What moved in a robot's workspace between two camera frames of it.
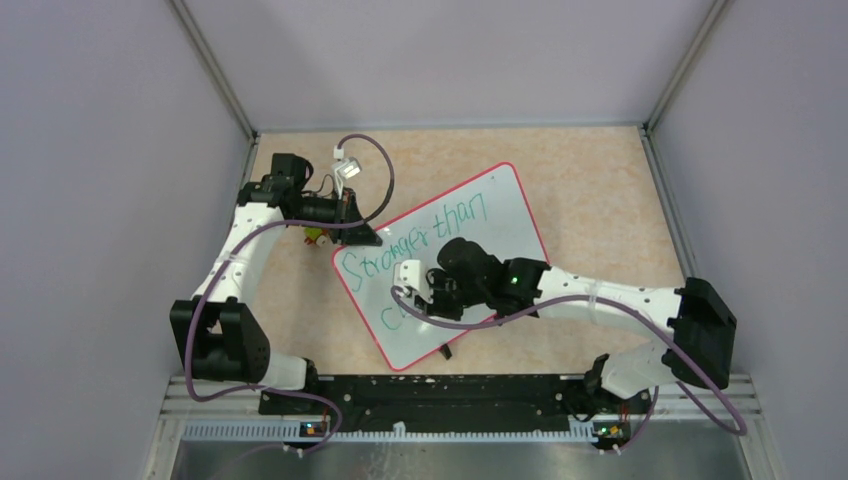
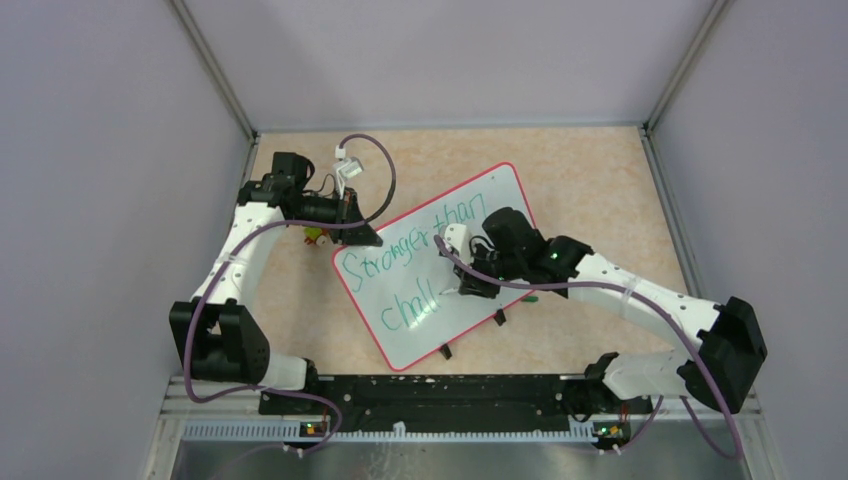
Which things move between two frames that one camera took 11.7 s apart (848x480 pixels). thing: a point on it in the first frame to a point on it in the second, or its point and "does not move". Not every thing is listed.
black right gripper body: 449,296 to 489,262
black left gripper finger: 355,210 does not move
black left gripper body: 343,208 does not move
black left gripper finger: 356,235 does not move
